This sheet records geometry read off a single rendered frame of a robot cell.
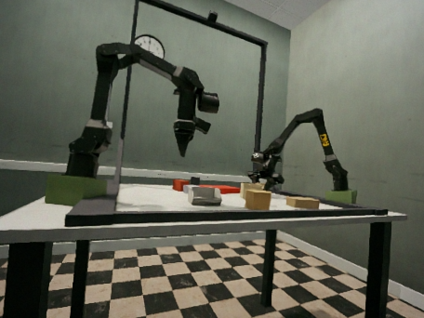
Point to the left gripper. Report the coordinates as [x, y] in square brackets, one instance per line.
[271, 178]

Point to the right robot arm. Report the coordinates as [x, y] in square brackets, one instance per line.
[96, 135]

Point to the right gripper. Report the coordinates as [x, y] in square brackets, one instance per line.
[184, 134]

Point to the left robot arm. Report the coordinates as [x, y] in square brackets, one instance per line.
[331, 162]

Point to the black metal gantry frame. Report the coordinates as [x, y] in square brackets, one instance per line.
[218, 26]

